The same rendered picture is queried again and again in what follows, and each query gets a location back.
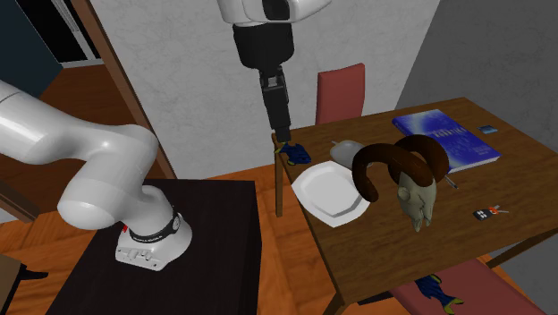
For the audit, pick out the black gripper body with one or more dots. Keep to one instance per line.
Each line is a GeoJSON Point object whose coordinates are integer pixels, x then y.
{"type": "Point", "coordinates": [263, 45]}

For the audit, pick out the grey rounded object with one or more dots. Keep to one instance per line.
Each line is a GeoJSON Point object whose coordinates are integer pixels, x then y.
{"type": "Point", "coordinates": [344, 152]}

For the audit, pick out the black key fob with keys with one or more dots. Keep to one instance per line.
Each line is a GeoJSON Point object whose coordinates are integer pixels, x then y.
{"type": "Point", "coordinates": [483, 214]}

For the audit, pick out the blue book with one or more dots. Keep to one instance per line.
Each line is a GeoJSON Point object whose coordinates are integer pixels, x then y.
{"type": "Point", "coordinates": [453, 135]}

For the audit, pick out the blue and yellow toy figure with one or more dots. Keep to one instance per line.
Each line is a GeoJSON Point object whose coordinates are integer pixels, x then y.
{"type": "Point", "coordinates": [296, 153]}
{"type": "Point", "coordinates": [436, 290]}

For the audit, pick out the grey pen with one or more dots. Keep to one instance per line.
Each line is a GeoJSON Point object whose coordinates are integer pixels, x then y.
{"type": "Point", "coordinates": [451, 183]}

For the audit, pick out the ram skull with brown horns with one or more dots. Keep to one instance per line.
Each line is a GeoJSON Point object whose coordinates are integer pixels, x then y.
{"type": "Point", "coordinates": [414, 192]}

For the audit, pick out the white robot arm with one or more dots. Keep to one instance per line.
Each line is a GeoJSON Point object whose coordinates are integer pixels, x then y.
{"type": "Point", "coordinates": [109, 161]}

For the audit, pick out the red chair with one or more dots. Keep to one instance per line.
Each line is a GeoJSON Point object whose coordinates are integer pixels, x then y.
{"type": "Point", "coordinates": [340, 96]}
{"type": "Point", "coordinates": [479, 290]}

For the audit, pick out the brown wooden door frame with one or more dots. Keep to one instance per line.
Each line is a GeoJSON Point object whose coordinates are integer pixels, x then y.
{"type": "Point", "coordinates": [126, 87]}

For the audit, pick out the white plate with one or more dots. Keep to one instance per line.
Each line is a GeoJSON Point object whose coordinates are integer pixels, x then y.
{"type": "Point", "coordinates": [327, 192]}

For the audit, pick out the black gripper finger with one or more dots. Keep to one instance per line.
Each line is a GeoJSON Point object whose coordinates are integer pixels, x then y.
{"type": "Point", "coordinates": [277, 107]}

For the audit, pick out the black robot stand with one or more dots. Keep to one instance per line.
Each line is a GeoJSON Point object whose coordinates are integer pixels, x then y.
{"type": "Point", "coordinates": [213, 244]}

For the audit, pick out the brown wooden table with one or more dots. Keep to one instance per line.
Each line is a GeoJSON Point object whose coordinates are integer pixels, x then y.
{"type": "Point", "coordinates": [392, 253]}

